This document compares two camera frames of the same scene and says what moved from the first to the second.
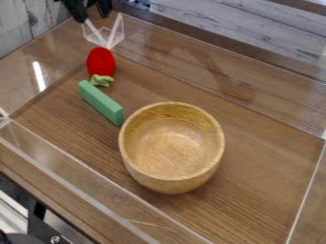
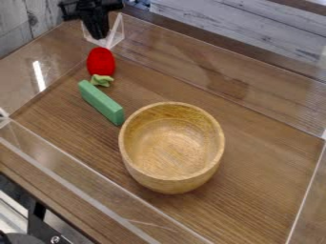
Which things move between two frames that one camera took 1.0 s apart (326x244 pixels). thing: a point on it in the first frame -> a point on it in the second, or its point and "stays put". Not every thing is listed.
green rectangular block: (101, 103) stays put
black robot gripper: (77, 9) -> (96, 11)
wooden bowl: (172, 145) stays put
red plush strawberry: (101, 66) stays put
